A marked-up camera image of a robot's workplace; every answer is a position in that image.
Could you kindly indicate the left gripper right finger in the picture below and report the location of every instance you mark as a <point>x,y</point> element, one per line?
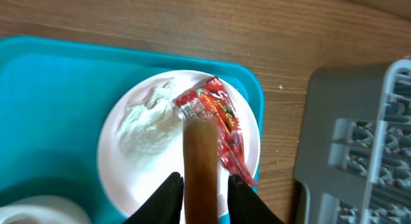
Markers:
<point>245,206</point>

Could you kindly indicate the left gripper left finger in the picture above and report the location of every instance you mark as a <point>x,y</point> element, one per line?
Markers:
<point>163,206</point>

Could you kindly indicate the orange carrot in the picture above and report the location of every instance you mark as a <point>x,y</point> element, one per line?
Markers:
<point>200,141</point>

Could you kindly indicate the white napkin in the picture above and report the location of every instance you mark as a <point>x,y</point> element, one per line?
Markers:
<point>150,126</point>

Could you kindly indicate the red snack wrapper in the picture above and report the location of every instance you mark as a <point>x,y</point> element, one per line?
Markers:
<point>211,100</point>

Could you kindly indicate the white bowl with food scraps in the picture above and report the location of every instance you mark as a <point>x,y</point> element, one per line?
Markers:
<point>44,209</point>

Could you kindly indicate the grey dishwasher rack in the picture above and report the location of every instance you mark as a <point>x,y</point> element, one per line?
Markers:
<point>353,160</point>

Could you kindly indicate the large white plate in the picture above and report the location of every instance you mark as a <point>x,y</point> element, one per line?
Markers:
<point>129,185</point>

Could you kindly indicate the teal serving tray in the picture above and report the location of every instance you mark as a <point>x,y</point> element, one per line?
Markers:
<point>55,96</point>

